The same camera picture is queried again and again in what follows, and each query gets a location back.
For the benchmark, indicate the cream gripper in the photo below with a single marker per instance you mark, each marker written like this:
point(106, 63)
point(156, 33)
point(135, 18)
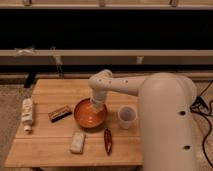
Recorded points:
point(97, 105)

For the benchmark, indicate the orange ceramic bowl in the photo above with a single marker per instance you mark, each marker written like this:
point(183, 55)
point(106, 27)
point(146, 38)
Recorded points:
point(87, 116)

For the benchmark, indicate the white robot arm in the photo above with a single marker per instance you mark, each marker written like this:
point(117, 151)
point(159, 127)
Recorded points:
point(164, 101)

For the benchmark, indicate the translucent plastic cup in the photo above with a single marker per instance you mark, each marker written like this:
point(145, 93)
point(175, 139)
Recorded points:
point(126, 117)

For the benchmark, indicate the brown rectangular box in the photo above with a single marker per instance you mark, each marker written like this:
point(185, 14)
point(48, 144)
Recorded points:
point(59, 113)

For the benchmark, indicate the red chili pepper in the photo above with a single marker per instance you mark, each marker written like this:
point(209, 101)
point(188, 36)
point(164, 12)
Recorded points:
point(108, 141)

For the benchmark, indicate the wooden table board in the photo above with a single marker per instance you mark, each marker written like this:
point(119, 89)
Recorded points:
point(48, 145)

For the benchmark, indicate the white sponge block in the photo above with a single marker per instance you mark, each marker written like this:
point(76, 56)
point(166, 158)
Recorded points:
point(77, 143)

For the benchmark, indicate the white tube bottle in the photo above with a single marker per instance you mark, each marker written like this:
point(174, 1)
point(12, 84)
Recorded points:
point(27, 114)

